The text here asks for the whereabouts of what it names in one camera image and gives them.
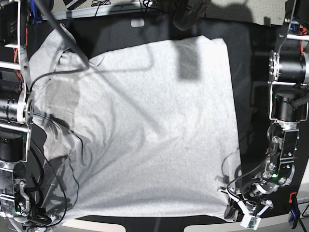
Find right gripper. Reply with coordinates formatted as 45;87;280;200
14;209;63;232

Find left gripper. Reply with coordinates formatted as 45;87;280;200
217;187;273;221

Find white Hugging Face t-shirt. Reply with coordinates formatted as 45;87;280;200
29;31;240;220

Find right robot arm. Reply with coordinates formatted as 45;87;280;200
0;0;61;232

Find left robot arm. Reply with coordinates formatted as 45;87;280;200
219;0;309;230

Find red blue clamp near-right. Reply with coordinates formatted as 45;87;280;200
288;192;300;230

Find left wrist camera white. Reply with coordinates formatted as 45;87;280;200
240;214;261;230

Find black red cable bundle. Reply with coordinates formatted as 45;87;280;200
171;0;211;29

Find aluminium frame rail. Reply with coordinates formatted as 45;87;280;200
53;2;146;20

